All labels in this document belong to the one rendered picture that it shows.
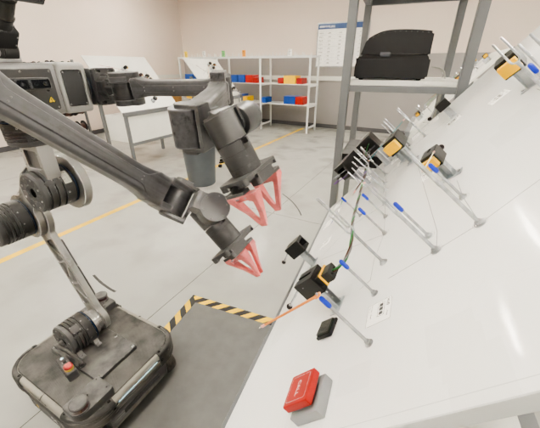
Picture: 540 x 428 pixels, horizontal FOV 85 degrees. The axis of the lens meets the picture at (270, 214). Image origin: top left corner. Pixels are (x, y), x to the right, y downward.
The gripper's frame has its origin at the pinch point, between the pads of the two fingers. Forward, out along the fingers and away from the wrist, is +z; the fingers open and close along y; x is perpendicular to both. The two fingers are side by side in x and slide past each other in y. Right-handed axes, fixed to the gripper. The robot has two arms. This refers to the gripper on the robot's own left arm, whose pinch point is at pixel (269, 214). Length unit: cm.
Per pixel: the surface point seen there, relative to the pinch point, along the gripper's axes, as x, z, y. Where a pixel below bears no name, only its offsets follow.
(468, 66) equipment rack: -31, 4, 104
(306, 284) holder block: -1.6, 15.3, -2.1
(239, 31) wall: 459, -217, 758
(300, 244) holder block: 18.9, 24.8, 27.4
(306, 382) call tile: -8.8, 17.5, -19.8
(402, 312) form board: -20.3, 15.8, -7.9
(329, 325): -5.5, 21.6, -6.3
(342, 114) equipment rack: 17, 2, 95
